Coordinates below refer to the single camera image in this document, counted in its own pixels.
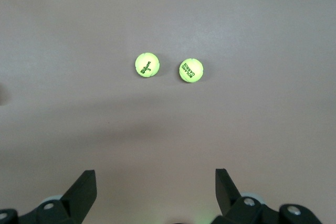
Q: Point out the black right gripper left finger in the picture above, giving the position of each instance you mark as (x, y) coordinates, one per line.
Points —
(76, 200)

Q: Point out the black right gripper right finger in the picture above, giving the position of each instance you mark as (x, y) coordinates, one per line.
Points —
(228, 197)

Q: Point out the yellow Roland Garros tennis ball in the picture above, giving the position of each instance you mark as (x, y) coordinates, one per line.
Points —
(191, 69)

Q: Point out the yellow Wilson tennis ball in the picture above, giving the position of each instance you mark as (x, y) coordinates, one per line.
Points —
(147, 65)

